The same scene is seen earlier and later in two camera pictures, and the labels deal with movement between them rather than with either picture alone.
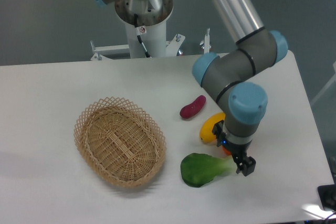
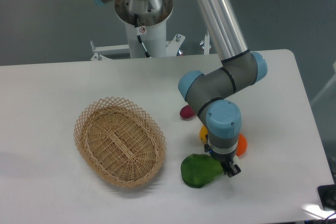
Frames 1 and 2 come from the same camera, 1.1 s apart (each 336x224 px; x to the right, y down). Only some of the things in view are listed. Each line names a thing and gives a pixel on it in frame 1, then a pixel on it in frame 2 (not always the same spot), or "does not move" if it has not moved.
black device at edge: (327, 196) does not move
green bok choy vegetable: (197, 169) does not move
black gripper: (245, 164) → (229, 168)
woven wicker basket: (119, 142) does not move
